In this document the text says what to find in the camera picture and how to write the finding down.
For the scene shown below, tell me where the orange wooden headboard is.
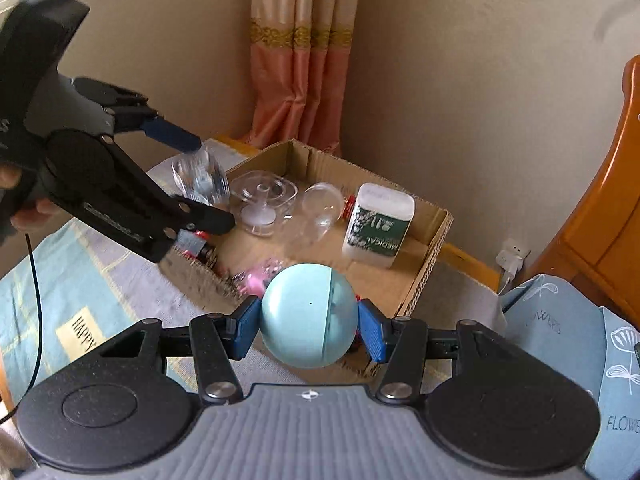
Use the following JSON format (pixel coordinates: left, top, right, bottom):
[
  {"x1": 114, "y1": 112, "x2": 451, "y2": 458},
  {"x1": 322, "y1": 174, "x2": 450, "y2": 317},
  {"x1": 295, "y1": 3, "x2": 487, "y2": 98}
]
[{"x1": 520, "y1": 55, "x2": 640, "y2": 332}]

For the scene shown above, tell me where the small clear plastic cup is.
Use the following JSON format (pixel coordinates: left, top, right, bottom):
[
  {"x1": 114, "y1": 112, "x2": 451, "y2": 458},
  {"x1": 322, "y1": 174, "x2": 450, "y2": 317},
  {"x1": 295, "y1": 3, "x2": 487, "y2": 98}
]
[{"x1": 171, "y1": 149, "x2": 234, "y2": 207}]

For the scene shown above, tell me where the black cable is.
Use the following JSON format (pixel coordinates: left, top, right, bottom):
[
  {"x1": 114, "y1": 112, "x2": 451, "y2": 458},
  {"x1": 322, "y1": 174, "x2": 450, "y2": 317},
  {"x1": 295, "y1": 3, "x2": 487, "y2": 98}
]
[{"x1": 0, "y1": 232, "x2": 44, "y2": 423}]

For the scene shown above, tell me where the blue flower-print pillow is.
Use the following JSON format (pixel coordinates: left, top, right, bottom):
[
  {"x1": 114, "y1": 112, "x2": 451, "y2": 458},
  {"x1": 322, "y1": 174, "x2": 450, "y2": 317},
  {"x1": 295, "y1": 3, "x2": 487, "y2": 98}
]
[{"x1": 597, "y1": 307, "x2": 640, "y2": 480}]

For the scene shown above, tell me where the clear plastic jar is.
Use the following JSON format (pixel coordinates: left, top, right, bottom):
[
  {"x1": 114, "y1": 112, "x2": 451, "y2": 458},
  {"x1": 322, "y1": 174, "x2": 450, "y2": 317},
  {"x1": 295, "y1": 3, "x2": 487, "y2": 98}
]
[{"x1": 287, "y1": 182, "x2": 345, "y2": 251}]

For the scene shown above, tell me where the white wall plug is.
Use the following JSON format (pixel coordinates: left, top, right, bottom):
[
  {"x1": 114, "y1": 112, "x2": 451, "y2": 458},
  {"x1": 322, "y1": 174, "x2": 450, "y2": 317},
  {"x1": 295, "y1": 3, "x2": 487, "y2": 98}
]
[{"x1": 495, "y1": 239, "x2": 534, "y2": 294}]

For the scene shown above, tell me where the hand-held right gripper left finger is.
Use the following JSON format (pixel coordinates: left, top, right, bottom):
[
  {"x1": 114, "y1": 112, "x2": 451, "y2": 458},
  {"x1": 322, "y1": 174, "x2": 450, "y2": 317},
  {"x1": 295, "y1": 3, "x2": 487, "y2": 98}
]
[{"x1": 100, "y1": 297, "x2": 262, "y2": 407}]

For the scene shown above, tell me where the small white round lid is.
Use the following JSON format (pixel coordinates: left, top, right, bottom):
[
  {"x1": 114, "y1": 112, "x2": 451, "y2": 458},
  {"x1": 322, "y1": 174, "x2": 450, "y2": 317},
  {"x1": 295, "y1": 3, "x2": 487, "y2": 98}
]
[{"x1": 240, "y1": 207, "x2": 279, "y2": 236}]

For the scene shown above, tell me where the pink keychain bottle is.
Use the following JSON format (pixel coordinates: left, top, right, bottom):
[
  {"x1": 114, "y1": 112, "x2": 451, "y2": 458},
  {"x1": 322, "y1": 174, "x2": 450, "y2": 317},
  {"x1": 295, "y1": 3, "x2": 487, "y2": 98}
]
[{"x1": 232, "y1": 259, "x2": 282, "y2": 297}]

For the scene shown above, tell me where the white plastic container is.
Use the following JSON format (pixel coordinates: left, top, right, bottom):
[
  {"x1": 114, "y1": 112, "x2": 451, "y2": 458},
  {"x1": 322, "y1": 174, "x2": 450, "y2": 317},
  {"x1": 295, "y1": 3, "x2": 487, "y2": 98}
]
[{"x1": 341, "y1": 183, "x2": 416, "y2": 267}]

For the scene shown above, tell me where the orange and beige curtain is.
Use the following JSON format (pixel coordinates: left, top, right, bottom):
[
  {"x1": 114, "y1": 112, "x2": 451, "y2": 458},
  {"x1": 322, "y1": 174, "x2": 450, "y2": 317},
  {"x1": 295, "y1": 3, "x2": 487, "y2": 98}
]
[{"x1": 247, "y1": 0, "x2": 366, "y2": 157}]

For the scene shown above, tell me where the silver cylinder with red label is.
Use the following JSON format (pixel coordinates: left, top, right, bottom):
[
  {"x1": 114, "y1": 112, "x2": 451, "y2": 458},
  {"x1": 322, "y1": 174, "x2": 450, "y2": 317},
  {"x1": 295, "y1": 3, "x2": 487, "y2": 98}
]
[{"x1": 175, "y1": 230, "x2": 217, "y2": 268}]

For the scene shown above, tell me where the person's left hand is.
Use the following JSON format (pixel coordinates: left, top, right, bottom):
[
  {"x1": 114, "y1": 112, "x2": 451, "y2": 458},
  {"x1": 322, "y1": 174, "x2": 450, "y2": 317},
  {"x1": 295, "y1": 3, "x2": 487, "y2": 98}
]
[{"x1": 0, "y1": 167, "x2": 58, "y2": 235}]

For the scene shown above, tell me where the brown cardboard box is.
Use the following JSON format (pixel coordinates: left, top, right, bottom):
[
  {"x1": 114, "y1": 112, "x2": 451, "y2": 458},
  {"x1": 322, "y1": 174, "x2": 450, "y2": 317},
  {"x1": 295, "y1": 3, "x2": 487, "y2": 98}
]
[{"x1": 162, "y1": 139, "x2": 455, "y2": 378}]

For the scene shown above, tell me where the light blue egg-shaped ball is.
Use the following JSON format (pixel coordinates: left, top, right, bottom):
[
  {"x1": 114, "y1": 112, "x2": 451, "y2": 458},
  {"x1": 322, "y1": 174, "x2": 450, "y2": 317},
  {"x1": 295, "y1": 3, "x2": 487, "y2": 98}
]
[{"x1": 260, "y1": 262, "x2": 360, "y2": 369}]

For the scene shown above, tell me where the clear square plastic container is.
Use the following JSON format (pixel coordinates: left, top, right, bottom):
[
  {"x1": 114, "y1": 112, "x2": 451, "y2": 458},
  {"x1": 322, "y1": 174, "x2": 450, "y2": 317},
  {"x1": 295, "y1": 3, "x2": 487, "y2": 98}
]
[{"x1": 229, "y1": 170, "x2": 300, "y2": 238}]

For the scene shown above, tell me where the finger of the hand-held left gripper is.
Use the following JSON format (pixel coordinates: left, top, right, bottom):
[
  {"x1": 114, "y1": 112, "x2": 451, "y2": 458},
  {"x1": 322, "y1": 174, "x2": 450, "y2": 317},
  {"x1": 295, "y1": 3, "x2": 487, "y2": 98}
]
[
  {"x1": 75, "y1": 137, "x2": 237, "y2": 264},
  {"x1": 75, "y1": 77, "x2": 202, "y2": 152}
]

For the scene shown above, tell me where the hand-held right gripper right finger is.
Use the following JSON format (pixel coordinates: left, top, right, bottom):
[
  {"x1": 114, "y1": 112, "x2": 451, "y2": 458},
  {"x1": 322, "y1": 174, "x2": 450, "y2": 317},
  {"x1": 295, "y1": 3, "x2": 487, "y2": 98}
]
[{"x1": 357, "y1": 299, "x2": 523, "y2": 403}]

